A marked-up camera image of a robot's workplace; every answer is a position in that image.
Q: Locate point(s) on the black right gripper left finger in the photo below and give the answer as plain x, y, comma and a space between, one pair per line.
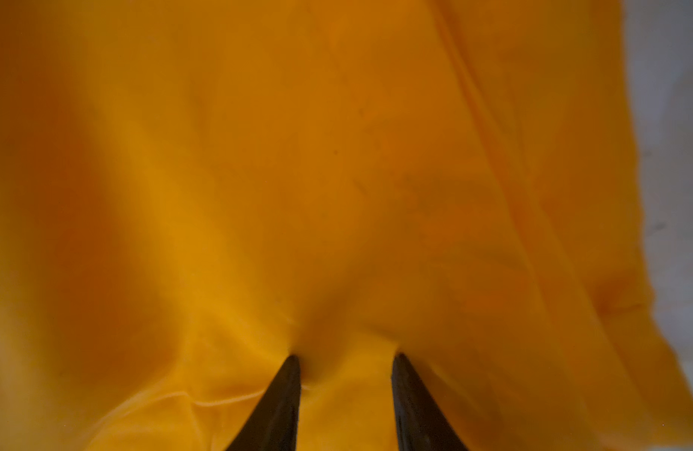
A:
273, 425

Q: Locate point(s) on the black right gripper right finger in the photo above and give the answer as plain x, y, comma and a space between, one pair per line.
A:
420, 423

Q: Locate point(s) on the orange garment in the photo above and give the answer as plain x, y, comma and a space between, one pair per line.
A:
192, 191

